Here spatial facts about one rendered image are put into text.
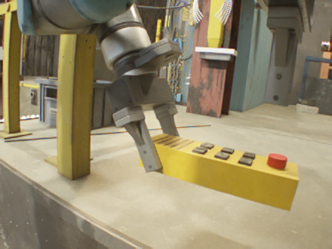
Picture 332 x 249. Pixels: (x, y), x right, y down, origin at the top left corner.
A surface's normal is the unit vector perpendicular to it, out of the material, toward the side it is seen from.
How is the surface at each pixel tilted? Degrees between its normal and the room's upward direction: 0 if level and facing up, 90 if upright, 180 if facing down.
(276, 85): 90
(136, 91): 60
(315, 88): 90
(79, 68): 90
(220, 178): 90
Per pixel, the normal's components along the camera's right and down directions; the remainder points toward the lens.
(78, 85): 0.87, 0.18
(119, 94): -0.48, 0.12
